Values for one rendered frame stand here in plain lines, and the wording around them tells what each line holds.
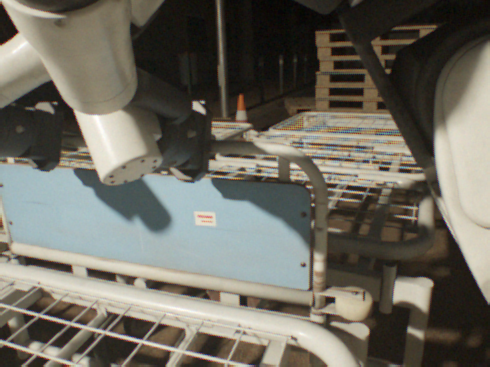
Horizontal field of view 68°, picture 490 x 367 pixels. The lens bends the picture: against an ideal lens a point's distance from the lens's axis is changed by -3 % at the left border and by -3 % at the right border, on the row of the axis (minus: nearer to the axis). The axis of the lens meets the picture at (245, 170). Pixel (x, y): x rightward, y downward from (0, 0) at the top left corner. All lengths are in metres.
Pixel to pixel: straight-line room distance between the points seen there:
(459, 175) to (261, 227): 0.39
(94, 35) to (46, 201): 0.67
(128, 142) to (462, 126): 0.28
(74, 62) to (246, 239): 0.47
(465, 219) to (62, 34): 0.31
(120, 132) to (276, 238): 0.35
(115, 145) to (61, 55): 0.14
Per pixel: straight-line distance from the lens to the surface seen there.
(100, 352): 0.91
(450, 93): 0.30
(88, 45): 0.25
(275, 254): 0.65
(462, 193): 0.32
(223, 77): 5.79
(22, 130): 0.65
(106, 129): 0.38
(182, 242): 0.71
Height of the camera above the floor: 0.91
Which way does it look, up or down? 17 degrees down
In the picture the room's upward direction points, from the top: 2 degrees counter-clockwise
